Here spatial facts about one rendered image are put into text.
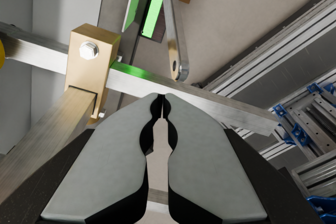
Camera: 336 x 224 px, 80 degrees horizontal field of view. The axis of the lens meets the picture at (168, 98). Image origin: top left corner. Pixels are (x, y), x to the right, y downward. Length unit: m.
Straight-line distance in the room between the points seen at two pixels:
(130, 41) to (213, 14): 0.76
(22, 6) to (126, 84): 0.32
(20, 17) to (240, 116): 0.47
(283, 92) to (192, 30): 0.56
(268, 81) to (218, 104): 0.81
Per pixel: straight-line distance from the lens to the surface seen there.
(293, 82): 1.16
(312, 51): 1.13
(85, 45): 0.25
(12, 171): 0.20
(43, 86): 0.64
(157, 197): 0.46
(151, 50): 1.16
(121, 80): 0.28
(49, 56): 0.30
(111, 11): 0.42
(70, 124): 0.24
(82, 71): 0.28
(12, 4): 0.51
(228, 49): 1.20
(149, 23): 0.41
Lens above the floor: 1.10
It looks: 59 degrees down
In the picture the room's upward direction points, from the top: 179 degrees counter-clockwise
